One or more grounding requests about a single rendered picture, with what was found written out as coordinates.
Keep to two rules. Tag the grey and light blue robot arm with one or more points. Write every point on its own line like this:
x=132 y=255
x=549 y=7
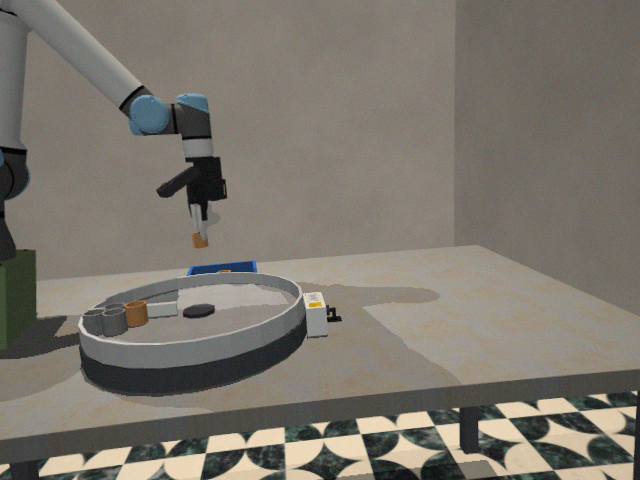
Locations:
x=189 y=117

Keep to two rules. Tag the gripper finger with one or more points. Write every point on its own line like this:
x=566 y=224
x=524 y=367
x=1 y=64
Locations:
x=194 y=214
x=203 y=213

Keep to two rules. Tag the grey metal sleeve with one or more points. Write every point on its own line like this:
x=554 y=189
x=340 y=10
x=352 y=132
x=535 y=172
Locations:
x=114 y=306
x=93 y=323
x=115 y=321

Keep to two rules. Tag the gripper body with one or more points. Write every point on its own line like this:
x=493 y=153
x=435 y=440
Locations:
x=211 y=172

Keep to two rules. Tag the blue plastic crate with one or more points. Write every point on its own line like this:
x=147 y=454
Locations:
x=245 y=266

